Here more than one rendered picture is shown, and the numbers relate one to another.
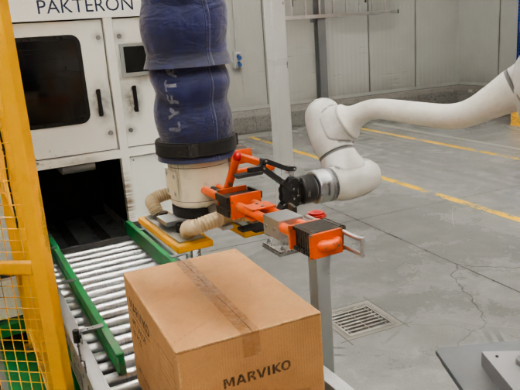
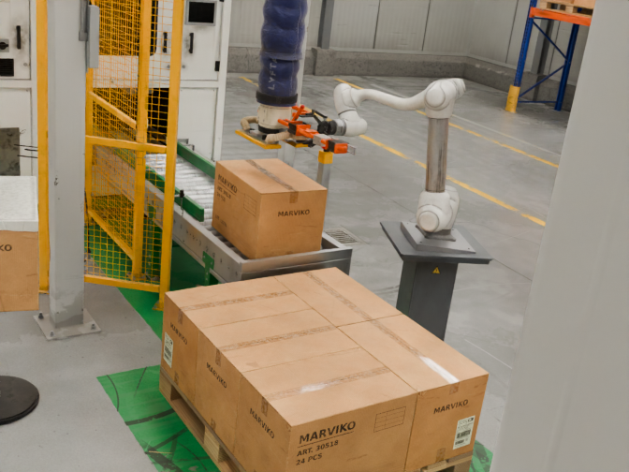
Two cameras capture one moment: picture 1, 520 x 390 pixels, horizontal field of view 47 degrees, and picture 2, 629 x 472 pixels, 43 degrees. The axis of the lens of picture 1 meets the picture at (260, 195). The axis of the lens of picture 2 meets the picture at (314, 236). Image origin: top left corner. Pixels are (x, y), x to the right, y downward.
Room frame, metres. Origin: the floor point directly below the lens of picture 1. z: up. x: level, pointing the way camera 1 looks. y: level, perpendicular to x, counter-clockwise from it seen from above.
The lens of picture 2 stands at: (-2.59, 0.50, 2.19)
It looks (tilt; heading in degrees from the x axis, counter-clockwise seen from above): 20 degrees down; 352
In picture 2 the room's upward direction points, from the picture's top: 7 degrees clockwise
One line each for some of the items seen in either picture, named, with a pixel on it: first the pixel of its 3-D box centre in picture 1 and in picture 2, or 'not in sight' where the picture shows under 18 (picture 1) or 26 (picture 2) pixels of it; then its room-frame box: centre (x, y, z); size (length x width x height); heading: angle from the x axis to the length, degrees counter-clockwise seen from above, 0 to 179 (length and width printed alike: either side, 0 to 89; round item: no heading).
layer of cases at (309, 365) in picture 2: not in sight; (313, 368); (0.58, -0.04, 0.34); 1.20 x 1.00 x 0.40; 26
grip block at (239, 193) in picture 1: (239, 201); (299, 128); (1.43, 0.05, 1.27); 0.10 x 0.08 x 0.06; 117
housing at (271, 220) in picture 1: (283, 224); (321, 140); (1.24, -0.05, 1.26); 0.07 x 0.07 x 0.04; 27
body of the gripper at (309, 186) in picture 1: (295, 191); (325, 127); (1.49, -0.09, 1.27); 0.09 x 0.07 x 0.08; 117
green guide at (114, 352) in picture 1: (68, 289); (146, 175); (2.57, 0.91, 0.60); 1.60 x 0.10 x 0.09; 26
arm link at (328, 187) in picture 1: (319, 186); (336, 127); (1.53, -0.16, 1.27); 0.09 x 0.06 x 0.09; 27
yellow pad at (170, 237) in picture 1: (172, 225); (257, 136); (1.61, 0.25, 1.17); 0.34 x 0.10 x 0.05; 27
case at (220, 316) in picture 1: (217, 350); (267, 208); (1.64, 0.16, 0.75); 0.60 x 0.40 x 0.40; 23
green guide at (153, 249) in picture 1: (178, 263); (219, 171); (2.81, 0.43, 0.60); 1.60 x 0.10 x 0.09; 26
